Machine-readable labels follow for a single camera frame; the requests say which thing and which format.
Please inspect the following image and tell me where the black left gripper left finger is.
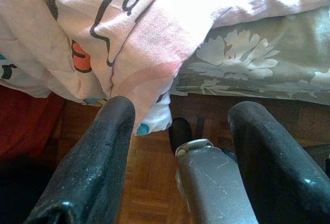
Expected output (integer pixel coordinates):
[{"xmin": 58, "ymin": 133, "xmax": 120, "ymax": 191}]
[{"xmin": 24, "ymin": 95, "xmax": 137, "ymax": 224}]

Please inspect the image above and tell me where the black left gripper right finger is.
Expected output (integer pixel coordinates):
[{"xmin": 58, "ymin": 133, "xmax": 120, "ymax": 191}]
[{"xmin": 228, "ymin": 101, "xmax": 330, "ymax": 224}]

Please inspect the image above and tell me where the pink cartoon print blanket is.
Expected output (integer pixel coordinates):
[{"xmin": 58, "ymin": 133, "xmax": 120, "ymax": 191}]
[{"xmin": 0, "ymin": 0, "xmax": 330, "ymax": 136}]

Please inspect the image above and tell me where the red fabric cover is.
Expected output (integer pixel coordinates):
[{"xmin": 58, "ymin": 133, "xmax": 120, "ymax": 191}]
[{"xmin": 0, "ymin": 84, "xmax": 65, "ymax": 160}]

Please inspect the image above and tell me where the grey floral bed sheet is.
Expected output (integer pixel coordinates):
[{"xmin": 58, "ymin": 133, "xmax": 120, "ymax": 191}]
[{"xmin": 169, "ymin": 4, "xmax": 330, "ymax": 102}]

